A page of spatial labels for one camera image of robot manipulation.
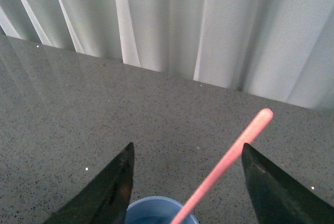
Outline blue plastic cup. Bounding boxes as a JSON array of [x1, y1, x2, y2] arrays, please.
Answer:
[[125, 196, 183, 224]]

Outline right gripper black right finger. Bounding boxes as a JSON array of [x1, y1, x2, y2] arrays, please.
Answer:
[[242, 143, 333, 223]]

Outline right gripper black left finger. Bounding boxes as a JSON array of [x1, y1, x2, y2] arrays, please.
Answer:
[[45, 142, 135, 223]]

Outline white pleated curtain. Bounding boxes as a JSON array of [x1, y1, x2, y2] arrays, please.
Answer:
[[1, 0, 333, 110]]

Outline pink chopstick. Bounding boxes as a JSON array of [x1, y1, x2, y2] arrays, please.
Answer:
[[171, 108, 273, 224]]

